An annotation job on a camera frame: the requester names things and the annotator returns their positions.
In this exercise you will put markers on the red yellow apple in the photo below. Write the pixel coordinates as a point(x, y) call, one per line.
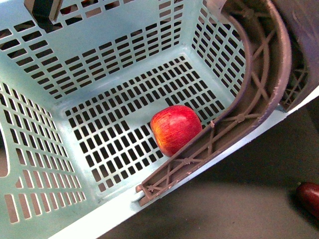
point(173, 127)

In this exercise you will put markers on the light blue plastic basket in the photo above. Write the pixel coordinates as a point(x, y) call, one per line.
point(76, 103)

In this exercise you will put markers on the brown basket handle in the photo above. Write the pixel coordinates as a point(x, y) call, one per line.
point(268, 56)

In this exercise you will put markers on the dark red apple beside basket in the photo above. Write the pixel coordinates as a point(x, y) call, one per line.
point(308, 195)

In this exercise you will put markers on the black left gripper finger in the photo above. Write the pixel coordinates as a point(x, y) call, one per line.
point(45, 13)

